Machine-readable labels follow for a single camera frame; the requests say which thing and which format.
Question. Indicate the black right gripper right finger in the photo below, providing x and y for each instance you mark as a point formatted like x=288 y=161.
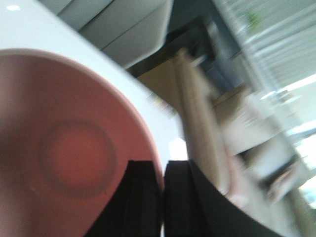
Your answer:
x=193 y=207

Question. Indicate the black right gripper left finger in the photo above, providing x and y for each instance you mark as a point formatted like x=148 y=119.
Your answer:
x=135 y=208

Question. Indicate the pink bowl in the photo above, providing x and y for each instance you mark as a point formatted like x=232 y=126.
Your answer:
x=66 y=137

